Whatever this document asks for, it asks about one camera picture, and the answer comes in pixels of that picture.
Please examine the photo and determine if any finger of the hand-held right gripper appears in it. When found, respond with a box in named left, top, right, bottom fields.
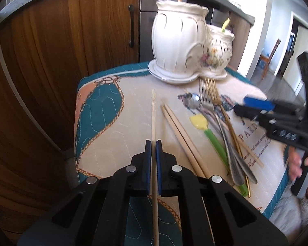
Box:
left=232, top=104, right=302, bottom=132
left=243, top=96, right=305, bottom=114

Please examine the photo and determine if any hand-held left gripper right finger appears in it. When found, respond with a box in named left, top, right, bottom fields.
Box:
left=155, top=140, right=289, bottom=246

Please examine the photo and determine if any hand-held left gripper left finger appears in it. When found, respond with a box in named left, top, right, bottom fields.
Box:
left=17, top=140, right=153, bottom=246

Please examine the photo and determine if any gold fork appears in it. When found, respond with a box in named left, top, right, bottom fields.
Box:
left=207, top=78, right=251, bottom=198

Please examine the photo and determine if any silver fork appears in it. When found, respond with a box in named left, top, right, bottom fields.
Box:
left=199, top=78, right=257, bottom=184

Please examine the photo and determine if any silver spoon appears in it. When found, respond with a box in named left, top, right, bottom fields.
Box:
left=186, top=93, right=243, bottom=186

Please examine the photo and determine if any white ceramic utensil holder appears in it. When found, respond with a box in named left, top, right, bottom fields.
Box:
left=147, top=0, right=235, bottom=84

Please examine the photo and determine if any person's right hand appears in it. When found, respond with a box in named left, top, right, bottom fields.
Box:
left=287, top=147, right=308, bottom=200

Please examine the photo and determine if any printed quilted cloth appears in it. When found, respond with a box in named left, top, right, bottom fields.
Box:
left=74, top=61, right=292, bottom=246

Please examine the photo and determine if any wooden chair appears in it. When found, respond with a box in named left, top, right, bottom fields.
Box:
left=259, top=39, right=281, bottom=80

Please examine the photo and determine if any narrow wooden cabinet door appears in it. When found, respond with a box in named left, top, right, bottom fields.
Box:
left=230, top=13, right=254, bottom=69

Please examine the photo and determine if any white fuzzy cover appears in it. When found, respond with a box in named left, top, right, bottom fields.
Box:
left=268, top=182, right=307, bottom=236

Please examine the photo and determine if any black cabinet handle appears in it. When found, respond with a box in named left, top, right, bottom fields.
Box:
left=128, top=5, right=135, bottom=49

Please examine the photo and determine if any wooden cabinet with handle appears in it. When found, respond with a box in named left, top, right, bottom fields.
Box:
left=0, top=0, right=79, bottom=236

